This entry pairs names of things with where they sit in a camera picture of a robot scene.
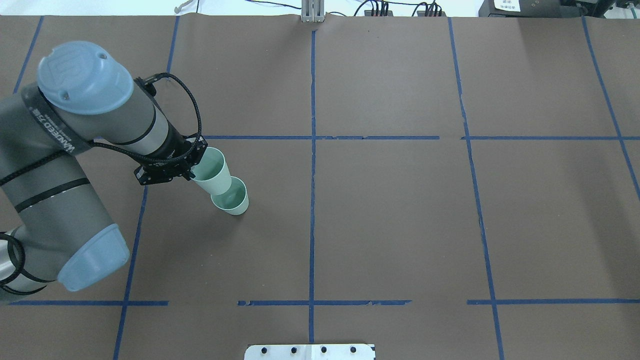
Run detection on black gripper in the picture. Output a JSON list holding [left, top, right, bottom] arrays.
[[133, 136, 208, 186]]

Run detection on pale green cup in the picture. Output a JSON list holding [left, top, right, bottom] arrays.
[[190, 146, 233, 196], [210, 176, 250, 215]]

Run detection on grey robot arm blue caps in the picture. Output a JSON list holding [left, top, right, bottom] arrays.
[[1, 41, 208, 306]]

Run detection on black plug cluster left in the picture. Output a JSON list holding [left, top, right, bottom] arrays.
[[356, 0, 393, 18]]

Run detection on black plug cluster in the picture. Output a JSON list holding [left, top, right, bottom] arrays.
[[356, 0, 393, 18], [412, 0, 446, 18]]

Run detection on black plug cluster right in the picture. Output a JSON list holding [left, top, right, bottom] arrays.
[[412, 0, 446, 18]]

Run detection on black device box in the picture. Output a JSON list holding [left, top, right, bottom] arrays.
[[477, 0, 615, 19]]

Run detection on black braided cable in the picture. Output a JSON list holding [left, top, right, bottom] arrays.
[[90, 72, 204, 166]]

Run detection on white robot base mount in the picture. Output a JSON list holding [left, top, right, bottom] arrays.
[[243, 343, 377, 360]]

